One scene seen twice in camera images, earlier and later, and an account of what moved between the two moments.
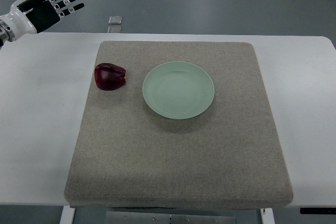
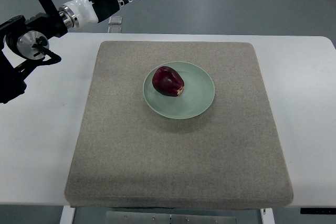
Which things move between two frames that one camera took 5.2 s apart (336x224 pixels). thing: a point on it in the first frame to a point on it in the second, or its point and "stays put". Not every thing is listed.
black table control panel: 319,211 stays put
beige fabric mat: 126,155 stays put
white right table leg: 268,217 stays put
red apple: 109,76 to 168,82
